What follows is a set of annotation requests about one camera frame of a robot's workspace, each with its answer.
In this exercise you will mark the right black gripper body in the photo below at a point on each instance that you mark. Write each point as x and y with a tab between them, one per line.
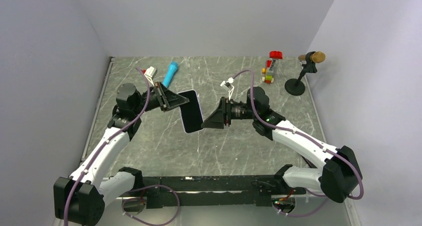
237	111

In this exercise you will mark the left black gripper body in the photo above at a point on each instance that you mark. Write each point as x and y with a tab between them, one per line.
156	94

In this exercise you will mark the phone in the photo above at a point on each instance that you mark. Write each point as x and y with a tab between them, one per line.
191	114

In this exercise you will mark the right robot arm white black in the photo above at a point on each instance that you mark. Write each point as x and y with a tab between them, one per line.
335	170

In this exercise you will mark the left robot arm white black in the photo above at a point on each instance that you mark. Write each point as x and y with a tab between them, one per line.
81	198

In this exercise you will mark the blue toy microphone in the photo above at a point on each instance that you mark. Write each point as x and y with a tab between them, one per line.
172	69

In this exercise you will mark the colourful toy brick stack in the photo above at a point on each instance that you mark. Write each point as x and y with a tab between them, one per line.
268	70

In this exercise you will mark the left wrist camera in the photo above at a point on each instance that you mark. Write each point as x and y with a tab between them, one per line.
150	73

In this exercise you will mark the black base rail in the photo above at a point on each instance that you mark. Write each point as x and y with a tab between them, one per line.
171	191

